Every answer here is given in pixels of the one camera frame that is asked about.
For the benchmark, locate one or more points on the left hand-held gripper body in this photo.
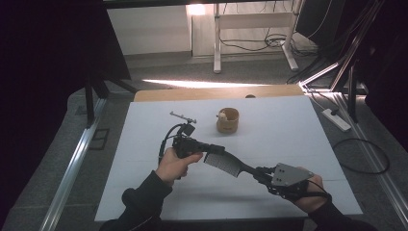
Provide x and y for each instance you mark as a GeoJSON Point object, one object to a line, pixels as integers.
{"type": "Point", "coordinates": [187, 146]}

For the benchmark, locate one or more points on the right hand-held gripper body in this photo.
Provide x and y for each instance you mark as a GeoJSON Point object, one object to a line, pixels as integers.
{"type": "Point", "coordinates": [288, 175]}

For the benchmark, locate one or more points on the black plastic comb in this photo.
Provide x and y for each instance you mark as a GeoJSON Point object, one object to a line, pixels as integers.
{"type": "Point", "coordinates": [224, 162]}

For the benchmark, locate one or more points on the person's left hand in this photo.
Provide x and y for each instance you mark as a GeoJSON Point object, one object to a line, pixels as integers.
{"type": "Point", "coordinates": [171, 168]}

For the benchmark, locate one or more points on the person's right hand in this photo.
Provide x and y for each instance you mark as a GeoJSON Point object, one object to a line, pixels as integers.
{"type": "Point", "coordinates": [312, 204]}

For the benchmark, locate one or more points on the round wooden cup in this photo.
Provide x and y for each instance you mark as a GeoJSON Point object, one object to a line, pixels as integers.
{"type": "Point", "coordinates": [228, 125]}

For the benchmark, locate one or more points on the small beige rounded object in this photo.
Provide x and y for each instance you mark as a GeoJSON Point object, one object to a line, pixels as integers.
{"type": "Point", "coordinates": [222, 116]}

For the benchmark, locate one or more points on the wooden table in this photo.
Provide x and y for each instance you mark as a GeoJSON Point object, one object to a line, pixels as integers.
{"type": "Point", "coordinates": [192, 94]}

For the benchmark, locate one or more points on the white power strip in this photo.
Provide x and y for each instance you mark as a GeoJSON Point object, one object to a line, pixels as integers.
{"type": "Point", "coordinates": [336, 120]}

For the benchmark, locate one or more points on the black metal stand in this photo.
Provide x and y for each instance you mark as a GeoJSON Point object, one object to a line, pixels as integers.
{"type": "Point", "coordinates": [90, 99]}

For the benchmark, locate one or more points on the black curtain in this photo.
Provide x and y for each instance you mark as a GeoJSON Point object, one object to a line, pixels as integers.
{"type": "Point", "coordinates": [48, 48]}

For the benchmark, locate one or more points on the black floor outlet frame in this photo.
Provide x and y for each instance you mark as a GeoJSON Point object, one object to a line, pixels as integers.
{"type": "Point", "coordinates": [99, 139]}

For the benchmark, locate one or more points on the aluminium frame rail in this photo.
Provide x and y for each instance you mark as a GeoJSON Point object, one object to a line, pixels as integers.
{"type": "Point", "coordinates": [73, 170]}
{"type": "Point", "coordinates": [369, 138]}

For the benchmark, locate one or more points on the white desk frame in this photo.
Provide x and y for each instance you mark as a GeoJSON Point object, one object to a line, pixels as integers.
{"type": "Point", "coordinates": [218, 38]}

